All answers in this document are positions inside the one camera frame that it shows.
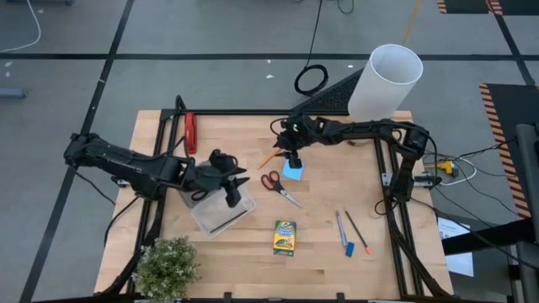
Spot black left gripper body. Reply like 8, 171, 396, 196
195, 148, 243, 209

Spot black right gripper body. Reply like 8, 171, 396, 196
273, 112, 321, 170

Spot blue sticky note pad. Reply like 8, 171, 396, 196
280, 158, 306, 182

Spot red-handled scissors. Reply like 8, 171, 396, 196
259, 170, 304, 210

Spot black pen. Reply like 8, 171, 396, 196
209, 209, 249, 235

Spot yellow green crayon box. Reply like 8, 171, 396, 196
272, 220, 297, 257

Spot blue grey pen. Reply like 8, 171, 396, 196
335, 210, 349, 248

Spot black pencil with orange eraser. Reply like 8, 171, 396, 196
344, 209, 372, 256

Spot clear plastic pencil case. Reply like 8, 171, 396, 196
179, 159, 257, 240

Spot red stapler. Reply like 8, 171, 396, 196
184, 111, 198, 155

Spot black perforated floor mat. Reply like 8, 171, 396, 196
290, 66, 366, 113

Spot white shade wooden table lamp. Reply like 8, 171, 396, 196
345, 43, 424, 147

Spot potted artificial plant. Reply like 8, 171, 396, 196
131, 236, 201, 303

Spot white paper sheet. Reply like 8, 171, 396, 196
436, 216, 476, 278

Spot black mat with striped edge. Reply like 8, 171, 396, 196
478, 82, 539, 220
436, 0, 539, 17

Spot black stand beam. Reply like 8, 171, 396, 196
441, 217, 538, 257

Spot grey floor bar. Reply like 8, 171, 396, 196
0, 87, 26, 101

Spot black metal table frame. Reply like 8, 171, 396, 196
94, 94, 454, 303

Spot coiled black floor cable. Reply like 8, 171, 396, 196
293, 0, 329, 97

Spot yellow cable connector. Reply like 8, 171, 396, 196
424, 159, 460, 178

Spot white floor cable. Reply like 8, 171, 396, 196
0, 0, 42, 54

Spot grey metal post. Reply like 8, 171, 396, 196
515, 122, 539, 303

